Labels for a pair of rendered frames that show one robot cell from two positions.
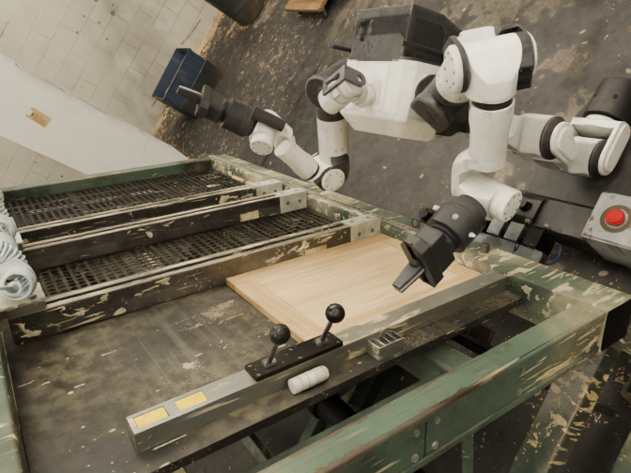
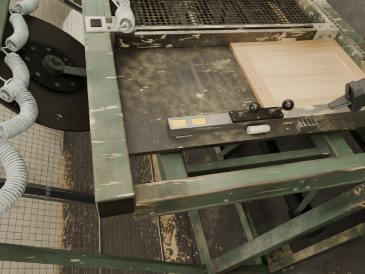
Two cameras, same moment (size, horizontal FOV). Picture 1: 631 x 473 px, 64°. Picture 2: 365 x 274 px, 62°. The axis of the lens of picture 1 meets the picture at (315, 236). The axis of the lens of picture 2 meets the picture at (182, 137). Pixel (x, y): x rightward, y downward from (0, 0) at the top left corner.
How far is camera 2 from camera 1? 0.24 m
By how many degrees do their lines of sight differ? 32
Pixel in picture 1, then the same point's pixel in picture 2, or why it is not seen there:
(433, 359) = (327, 139)
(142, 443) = (172, 133)
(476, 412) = (337, 180)
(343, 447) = (265, 176)
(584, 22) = not seen: outside the picture
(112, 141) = not seen: outside the picture
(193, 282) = (212, 41)
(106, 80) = not seen: outside the picture
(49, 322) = (133, 42)
